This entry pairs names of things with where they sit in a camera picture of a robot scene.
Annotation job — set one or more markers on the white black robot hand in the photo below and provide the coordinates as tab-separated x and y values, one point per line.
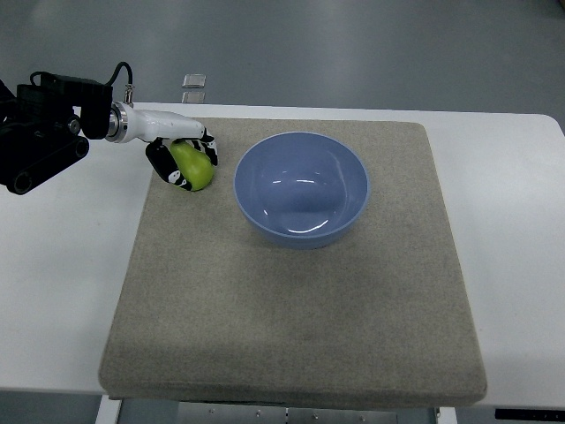
159	129

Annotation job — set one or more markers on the green pear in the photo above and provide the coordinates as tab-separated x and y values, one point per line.
194	165

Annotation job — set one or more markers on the grey felt mat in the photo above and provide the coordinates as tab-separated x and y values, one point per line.
210	311

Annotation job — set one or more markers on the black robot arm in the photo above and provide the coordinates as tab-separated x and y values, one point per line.
46	125

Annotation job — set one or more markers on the blue bowl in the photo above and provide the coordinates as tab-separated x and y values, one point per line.
301	190

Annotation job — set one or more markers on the silver floor plate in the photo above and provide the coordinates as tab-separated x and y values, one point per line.
193	97
194	80

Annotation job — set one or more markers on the lower silver floor plate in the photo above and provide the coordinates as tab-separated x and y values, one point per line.
193	97

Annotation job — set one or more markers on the metal table frame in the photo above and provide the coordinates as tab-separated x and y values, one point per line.
114	411

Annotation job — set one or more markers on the upper silver floor plate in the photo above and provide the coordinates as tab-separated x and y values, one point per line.
194	80

